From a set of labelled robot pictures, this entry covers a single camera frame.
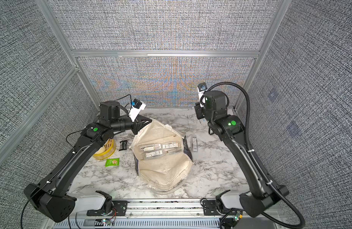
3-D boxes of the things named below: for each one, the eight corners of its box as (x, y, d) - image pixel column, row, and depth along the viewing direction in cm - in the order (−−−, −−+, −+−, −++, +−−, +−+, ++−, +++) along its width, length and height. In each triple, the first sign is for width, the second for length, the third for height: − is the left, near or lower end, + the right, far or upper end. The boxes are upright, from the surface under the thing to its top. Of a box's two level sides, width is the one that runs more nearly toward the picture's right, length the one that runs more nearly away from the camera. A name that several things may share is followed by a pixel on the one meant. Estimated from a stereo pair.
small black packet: (119, 150, 97) (118, 149, 95) (120, 142, 101) (119, 141, 99) (126, 149, 97) (125, 148, 96) (127, 141, 101) (126, 140, 100)
